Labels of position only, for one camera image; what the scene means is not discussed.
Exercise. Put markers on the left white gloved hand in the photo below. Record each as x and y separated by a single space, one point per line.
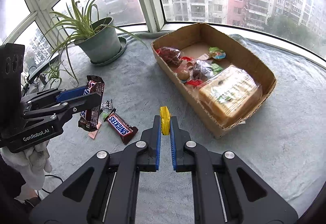
32 163

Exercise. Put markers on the green plant pot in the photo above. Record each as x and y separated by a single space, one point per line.
105 46

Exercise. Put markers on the sandwich bread pack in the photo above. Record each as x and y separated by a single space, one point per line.
229 95

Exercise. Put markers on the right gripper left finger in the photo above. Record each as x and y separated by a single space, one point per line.
105 188

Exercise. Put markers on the pink wafer packet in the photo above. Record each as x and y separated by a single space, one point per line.
93 134

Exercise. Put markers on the spider plant leaves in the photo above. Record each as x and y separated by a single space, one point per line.
78 21

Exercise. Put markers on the green candy wrapper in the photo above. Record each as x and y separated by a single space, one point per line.
217 53
216 68

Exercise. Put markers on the red date snack packet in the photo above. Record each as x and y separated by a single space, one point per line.
170 55

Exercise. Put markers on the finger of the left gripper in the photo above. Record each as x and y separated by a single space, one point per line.
37 112
53 95

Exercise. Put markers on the brown cardboard box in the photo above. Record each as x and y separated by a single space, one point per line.
194 42

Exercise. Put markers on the grey blanket cloth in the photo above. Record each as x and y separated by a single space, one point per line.
283 142

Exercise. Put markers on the snickers bar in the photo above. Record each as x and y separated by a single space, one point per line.
121 127
94 93

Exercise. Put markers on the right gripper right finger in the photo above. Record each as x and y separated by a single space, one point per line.
225 188

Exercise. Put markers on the black patterned snack packet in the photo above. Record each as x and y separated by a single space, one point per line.
107 105

